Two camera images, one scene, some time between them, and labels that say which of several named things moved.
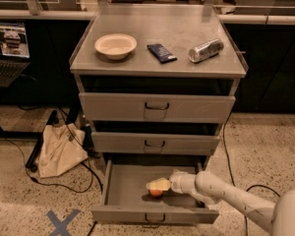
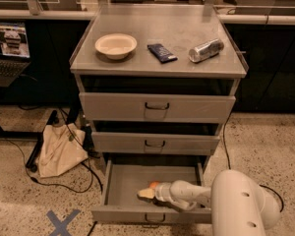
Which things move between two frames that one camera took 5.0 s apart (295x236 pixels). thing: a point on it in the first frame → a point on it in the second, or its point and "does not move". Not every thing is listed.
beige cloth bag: [62, 147] does not move
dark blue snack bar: [161, 53] does not move
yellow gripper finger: [162, 184] → [147, 193]
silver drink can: [206, 51] does not move
